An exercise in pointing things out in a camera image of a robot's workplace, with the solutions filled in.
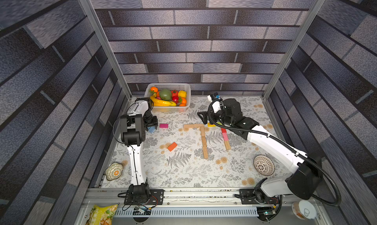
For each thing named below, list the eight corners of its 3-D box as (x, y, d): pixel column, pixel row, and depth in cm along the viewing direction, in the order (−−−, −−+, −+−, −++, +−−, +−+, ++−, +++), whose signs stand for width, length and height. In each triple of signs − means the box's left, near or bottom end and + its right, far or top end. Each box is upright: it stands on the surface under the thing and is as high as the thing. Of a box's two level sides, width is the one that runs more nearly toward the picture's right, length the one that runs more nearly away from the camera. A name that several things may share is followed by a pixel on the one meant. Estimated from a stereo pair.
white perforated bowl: (249, 165, 86) (252, 162, 82) (256, 154, 90) (259, 151, 86) (267, 179, 81) (271, 176, 77) (273, 167, 85) (278, 164, 81)
